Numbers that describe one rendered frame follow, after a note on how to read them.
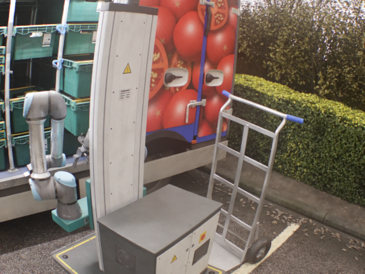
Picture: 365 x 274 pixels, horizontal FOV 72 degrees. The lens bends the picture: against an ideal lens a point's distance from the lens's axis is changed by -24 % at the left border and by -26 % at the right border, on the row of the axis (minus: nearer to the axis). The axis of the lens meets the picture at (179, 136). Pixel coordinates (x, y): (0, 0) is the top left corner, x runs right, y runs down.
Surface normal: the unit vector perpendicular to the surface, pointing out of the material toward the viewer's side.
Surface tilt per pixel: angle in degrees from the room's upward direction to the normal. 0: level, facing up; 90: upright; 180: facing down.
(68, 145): 98
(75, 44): 98
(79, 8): 91
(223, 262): 0
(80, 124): 100
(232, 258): 0
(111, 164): 90
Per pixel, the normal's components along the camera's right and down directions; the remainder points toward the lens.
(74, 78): -0.71, 0.21
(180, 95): 0.70, 0.29
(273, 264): 0.10, -0.95
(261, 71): -0.55, -0.30
